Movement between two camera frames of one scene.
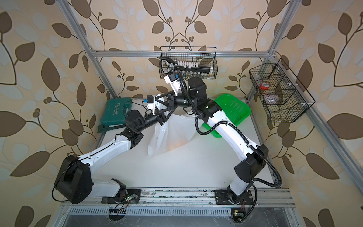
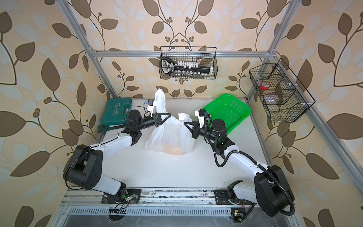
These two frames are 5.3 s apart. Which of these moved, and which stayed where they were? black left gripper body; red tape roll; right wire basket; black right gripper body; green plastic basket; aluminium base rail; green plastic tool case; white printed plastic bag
Moved: black right gripper body; white printed plastic bag
Stayed: aluminium base rail; black left gripper body; right wire basket; green plastic basket; red tape roll; green plastic tool case
